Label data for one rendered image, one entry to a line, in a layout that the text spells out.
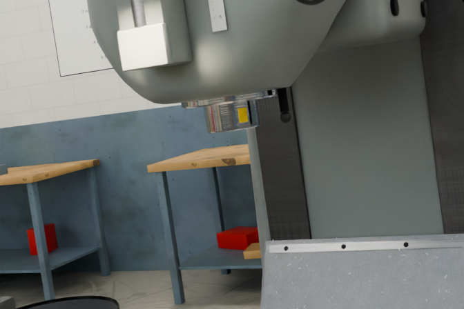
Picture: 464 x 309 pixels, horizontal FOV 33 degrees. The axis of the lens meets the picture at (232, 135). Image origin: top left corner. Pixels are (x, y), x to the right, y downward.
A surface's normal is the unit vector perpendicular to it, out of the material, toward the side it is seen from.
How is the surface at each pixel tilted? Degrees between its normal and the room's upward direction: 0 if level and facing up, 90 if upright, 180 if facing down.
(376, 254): 63
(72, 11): 90
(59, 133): 90
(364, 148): 90
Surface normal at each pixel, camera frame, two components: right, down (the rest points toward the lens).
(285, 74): 0.82, 0.47
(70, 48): -0.44, 0.12
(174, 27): 0.89, -0.10
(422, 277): -0.44, -0.34
